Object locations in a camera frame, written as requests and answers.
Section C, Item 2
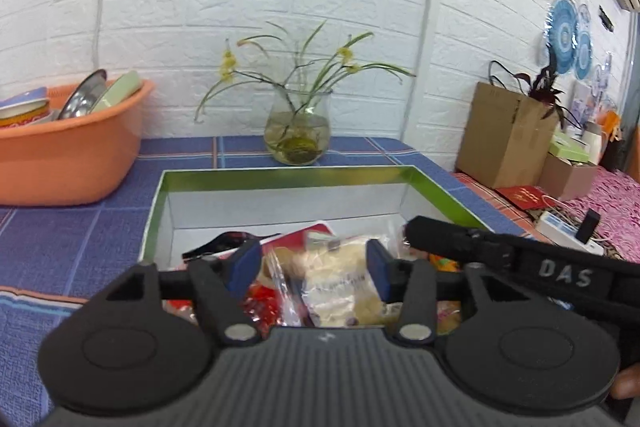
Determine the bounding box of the dark red leaf plant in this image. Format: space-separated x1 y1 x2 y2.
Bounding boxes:
487 52 584 129

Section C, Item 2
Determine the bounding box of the steel pot lid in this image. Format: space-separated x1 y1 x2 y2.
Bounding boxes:
58 69 107 120

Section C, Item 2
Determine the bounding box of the blue lidded tin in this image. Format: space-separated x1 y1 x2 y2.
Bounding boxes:
0 87 51 129

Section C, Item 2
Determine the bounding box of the brown paper bag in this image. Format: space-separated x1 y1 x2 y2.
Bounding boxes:
454 82 559 188

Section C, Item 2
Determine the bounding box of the small cardboard box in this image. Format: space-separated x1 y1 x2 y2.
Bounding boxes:
537 154 598 200

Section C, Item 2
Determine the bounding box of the dark red meat snack bag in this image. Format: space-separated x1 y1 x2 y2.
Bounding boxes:
182 231 274 262

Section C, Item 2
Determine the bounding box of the red envelope booklet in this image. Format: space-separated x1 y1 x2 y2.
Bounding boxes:
496 185 549 211

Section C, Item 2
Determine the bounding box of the red daily nuts bag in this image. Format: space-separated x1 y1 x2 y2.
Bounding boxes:
171 221 333 334

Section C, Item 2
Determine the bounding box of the white power strip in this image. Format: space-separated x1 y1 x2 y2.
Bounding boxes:
535 211 604 257

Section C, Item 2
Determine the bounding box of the green cardboard box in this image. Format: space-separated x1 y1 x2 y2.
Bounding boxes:
139 166 506 269

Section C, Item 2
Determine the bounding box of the glass vase with orchid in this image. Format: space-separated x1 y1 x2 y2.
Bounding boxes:
194 22 414 167

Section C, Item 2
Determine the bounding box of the green plate in basin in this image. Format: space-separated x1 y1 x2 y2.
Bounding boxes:
91 70 142 114

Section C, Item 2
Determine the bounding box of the clear bread pastry packet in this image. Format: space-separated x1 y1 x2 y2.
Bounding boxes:
284 235 401 329

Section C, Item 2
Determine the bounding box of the blue patterned wall plate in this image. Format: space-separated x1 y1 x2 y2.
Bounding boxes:
546 0 578 75

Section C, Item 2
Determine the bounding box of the orange plastic basin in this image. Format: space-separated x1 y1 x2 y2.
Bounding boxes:
0 80 154 207

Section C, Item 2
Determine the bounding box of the orange jelly snack packet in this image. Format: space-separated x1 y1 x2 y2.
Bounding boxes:
427 254 460 273

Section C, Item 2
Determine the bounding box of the blue checkered tablecloth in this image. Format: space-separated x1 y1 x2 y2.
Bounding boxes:
0 134 542 427

